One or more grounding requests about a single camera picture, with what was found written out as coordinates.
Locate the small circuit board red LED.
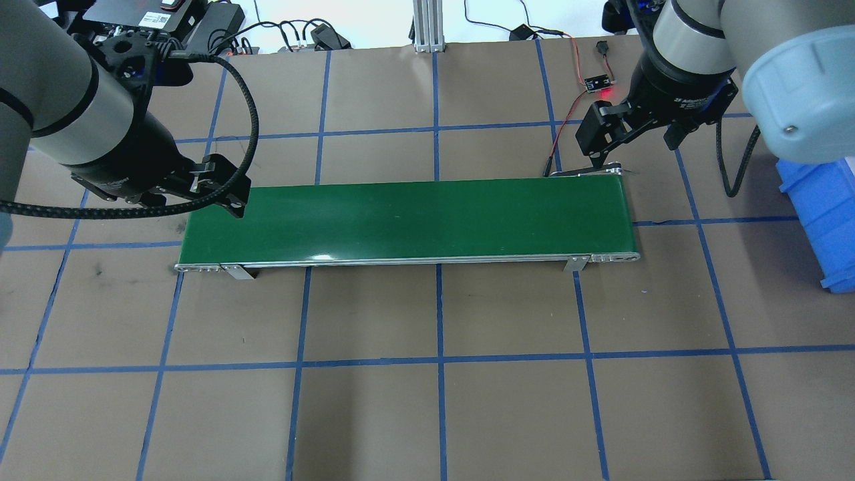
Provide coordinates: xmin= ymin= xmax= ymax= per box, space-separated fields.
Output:
xmin=583 ymin=75 xmax=615 ymax=101

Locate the black computer with label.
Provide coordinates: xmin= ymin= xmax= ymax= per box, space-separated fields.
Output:
xmin=79 ymin=0 xmax=209 ymax=39

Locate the large black power brick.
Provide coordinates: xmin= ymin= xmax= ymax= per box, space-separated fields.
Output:
xmin=182 ymin=2 xmax=246 ymax=57

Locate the blue open-front plastic bin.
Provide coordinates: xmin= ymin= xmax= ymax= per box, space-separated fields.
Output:
xmin=775 ymin=157 xmax=855 ymax=295

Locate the green belt conveyor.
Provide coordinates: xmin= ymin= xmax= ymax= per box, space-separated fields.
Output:
xmin=174 ymin=166 xmax=642 ymax=280

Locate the black power adapter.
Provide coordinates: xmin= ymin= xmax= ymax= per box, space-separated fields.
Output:
xmin=310 ymin=23 xmax=353 ymax=51

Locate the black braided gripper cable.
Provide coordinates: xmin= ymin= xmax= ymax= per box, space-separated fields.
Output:
xmin=0 ymin=50 xmax=263 ymax=220

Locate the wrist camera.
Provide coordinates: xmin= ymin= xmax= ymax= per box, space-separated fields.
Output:
xmin=92 ymin=30 xmax=196 ymax=91
xmin=600 ymin=0 xmax=662 ymax=35

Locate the thin black device cable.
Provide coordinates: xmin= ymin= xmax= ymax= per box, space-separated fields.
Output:
xmin=464 ymin=0 xmax=532 ymax=33

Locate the black looped desk cable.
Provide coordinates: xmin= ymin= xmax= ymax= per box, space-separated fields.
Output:
xmin=240 ymin=0 xmax=321 ymax=53

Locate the aluminium profile post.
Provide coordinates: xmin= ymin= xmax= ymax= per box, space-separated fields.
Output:
xmin=410 ymin=0 xmax=446 ymax=54

